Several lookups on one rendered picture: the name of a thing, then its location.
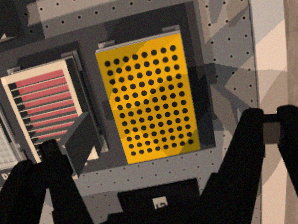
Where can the white well plate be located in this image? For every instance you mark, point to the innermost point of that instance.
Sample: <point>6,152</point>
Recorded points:
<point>9,150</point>

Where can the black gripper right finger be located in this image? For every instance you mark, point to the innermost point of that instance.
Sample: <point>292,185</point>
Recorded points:
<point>229,196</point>

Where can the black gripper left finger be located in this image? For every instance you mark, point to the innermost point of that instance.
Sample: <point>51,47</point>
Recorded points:
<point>63,162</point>

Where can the red trough reservoir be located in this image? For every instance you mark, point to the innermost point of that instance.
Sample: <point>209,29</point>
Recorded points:
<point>58,101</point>

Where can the black rectangular pad with rg label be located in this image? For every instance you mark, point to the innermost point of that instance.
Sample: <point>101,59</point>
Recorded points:
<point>147,199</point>

